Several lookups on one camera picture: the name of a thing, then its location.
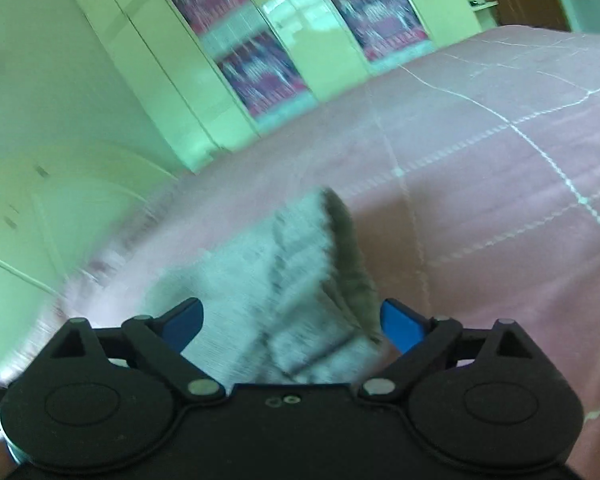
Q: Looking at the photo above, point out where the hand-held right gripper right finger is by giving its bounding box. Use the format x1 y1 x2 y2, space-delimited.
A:
358 298 536 403

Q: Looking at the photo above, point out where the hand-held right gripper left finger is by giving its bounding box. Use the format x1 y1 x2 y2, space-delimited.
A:
50 297 226 403

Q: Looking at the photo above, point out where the grey towel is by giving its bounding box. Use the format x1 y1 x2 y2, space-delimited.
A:
140 187 388 386

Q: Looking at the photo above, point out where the pink checked bedsheet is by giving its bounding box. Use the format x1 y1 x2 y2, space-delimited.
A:
30 25 600 480

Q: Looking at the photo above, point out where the cream low cabinet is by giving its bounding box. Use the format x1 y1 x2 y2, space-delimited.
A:
0 142 186 321

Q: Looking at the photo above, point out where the cream wardrobe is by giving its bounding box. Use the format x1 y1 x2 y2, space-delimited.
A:
55 0 498 173

